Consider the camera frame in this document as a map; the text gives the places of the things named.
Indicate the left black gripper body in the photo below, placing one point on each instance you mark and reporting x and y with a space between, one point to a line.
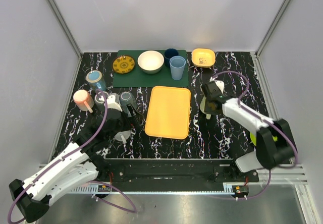
131 112

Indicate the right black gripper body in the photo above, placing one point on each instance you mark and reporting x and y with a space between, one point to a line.
208 99

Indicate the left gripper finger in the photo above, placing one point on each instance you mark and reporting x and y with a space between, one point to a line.
137 121
131 111

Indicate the grey faceted mug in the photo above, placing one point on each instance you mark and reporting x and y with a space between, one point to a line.
127 98

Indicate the sage green mug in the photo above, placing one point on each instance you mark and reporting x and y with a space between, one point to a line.
209 108

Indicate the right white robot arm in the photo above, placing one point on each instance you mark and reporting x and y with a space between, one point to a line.
274 143

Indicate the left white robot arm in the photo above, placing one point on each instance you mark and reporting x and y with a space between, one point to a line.
78 163

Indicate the white grey mug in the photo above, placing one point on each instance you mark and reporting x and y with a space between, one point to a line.
123 136

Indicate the dark teal mug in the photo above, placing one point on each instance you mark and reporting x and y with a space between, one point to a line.
99 100

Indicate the pink mug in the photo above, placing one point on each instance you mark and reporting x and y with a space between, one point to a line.
83 100

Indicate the blue mug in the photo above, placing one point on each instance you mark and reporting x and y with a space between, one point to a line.
95 80

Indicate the orange plastic tray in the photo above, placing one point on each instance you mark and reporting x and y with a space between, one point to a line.
168 113

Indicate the dark green mat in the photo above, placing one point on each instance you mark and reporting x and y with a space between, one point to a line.
138 78

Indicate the yellow patterned plate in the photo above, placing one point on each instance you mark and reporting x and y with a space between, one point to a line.
123 64

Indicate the yellow square bowl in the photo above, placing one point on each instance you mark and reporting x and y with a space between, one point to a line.
203 58

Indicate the white bowl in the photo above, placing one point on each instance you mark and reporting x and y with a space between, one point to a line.
151 61

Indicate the light blue plastic cup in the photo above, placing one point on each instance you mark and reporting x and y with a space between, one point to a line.
177 66

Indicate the lime green plate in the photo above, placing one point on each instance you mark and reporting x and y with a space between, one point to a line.
252 139

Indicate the dark blue cup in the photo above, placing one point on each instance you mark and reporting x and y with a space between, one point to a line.
168 54

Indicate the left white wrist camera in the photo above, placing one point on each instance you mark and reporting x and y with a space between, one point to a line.
113 101

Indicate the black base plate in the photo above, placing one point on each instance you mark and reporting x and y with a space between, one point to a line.
172 175

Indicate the left aluminium frame post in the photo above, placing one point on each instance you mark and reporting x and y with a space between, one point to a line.
59 17

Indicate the aluminium frame post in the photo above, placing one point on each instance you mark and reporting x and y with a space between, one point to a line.
59 17
282 9

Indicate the right aluminium frame post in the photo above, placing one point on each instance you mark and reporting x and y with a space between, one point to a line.
282 9

